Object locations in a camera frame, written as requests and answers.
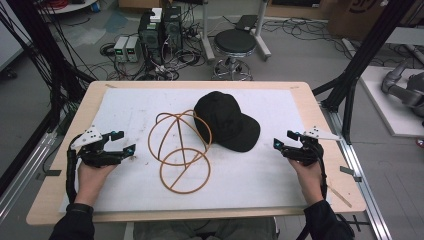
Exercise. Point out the black round stool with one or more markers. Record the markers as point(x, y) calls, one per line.
point(235, 41)

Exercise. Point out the white platform board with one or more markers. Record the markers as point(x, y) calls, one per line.
point(386, 113)

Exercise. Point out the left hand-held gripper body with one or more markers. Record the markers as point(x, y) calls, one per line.
point(95, 155)

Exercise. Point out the light wooden table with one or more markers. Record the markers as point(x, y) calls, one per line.
point(336, 160)

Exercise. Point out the person's right hand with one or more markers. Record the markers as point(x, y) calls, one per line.
point(308, 181)

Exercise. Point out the black tape piece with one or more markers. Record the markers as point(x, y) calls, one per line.
point(52, 172)
point(349, 171)

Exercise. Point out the black laptop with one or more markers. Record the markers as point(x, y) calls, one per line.
point(246, 22)

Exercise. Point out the person's left hand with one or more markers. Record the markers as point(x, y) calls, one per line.
point(91, 181)

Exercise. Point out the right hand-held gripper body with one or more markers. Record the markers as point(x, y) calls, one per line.
point(305, 150)

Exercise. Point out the black baseball cap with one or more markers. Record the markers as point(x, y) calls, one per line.
point(226, 120)

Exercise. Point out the black metal frame post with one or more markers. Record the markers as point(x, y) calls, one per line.
point(50, 56)
point(360, 63)

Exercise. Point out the small white box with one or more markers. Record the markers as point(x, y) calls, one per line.
point(156, 15)

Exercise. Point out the grey bench power supply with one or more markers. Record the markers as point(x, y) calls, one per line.
point(134, 48)
point(120, 48)

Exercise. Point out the brown cardboard box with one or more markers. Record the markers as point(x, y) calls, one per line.
point(356, 18)

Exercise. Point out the white stand frame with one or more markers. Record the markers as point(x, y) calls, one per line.
point(261, 40)

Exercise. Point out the white foam mat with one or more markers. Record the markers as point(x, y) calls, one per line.
point(253, 180)

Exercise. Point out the aluminium rail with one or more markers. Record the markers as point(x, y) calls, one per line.
point(23, 173)
point(361, 186)

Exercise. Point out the black computer tower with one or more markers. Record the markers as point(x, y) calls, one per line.
point(173, 28)
point(150, 40)

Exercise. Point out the thin wooden stick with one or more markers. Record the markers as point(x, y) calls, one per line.
point(340, 196)

